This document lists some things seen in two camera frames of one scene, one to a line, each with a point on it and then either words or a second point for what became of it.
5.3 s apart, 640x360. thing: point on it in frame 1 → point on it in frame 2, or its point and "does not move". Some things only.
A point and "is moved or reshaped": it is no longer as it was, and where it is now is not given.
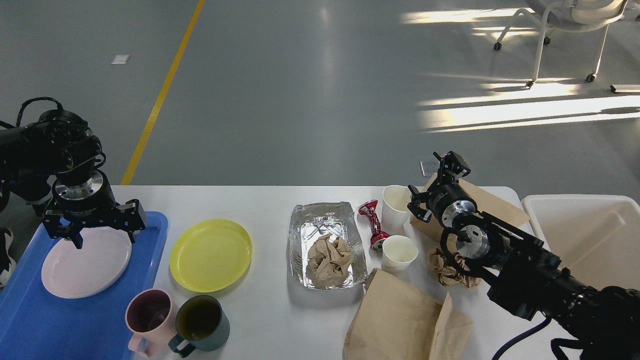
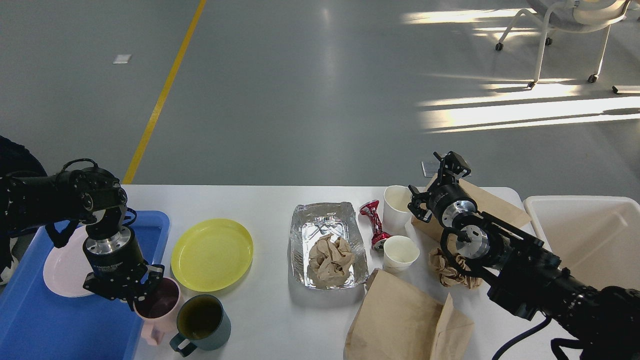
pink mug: x=148 y=317 is moved or reshaped
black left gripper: x=85 y=198 → x=115 y=259
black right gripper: x=452 y=166 does not move
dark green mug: x=201 y=324 does not move
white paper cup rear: x=395 y=214 does not move
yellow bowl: x=210 y=255 does not move
